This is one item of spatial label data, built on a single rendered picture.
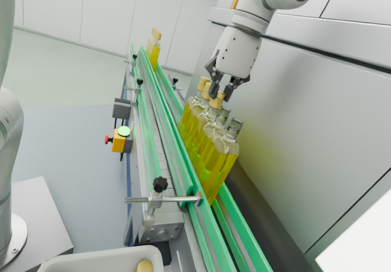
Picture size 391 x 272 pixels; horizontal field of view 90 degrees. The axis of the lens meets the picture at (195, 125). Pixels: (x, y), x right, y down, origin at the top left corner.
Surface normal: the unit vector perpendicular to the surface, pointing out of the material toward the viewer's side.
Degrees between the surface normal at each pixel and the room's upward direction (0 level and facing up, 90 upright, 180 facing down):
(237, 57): 92
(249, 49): 91
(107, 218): 0
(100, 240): 0
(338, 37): 90
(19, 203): 3
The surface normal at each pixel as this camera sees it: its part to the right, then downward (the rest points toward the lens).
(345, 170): -0.90, -0.14
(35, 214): 0.37, -0.84
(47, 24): 0.29, 0.52
